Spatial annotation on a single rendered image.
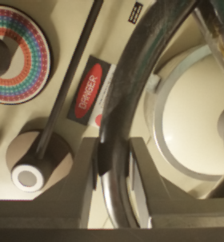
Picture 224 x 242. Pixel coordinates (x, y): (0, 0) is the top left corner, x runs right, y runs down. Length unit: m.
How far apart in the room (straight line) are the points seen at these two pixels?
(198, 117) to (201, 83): 0.05
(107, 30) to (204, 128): 0.23
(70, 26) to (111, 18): 0.08
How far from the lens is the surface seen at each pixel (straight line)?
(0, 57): 0.32
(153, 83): 0.28
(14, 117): 0.41
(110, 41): 0.35
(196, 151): 0.29
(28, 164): 0.35
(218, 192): 0.22
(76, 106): 0.36
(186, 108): 0.26
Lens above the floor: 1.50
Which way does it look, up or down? 6 degrees down
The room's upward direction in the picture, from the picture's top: 68 degrees counter-clockwise
